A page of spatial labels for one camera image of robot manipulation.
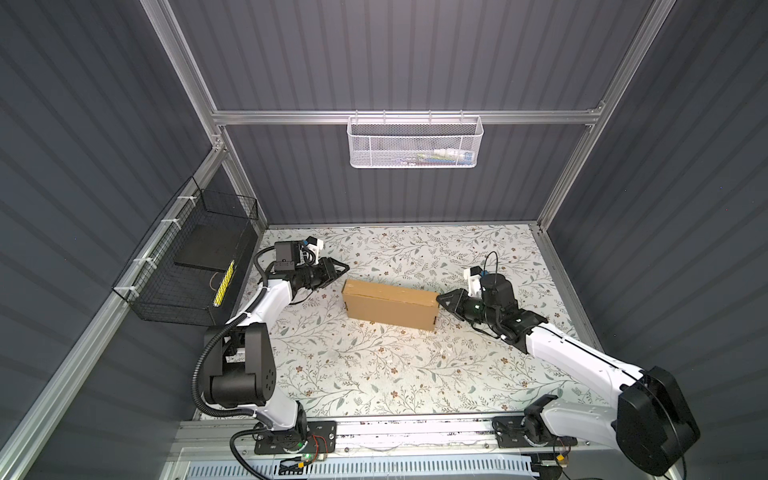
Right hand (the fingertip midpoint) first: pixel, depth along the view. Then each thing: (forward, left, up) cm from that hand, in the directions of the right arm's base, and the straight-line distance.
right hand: (441, 301), depth 81 cm
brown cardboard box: (-1, +14, 0) cm, 14 cm away
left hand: (+11, +28, +1) cm, 30 cm away
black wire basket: (+1, +62, +15) cm, 64 cm away
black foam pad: (+9, +60, +15) cm, 63 cm away
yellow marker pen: (-5, +54, +13) cm, 56 cm away
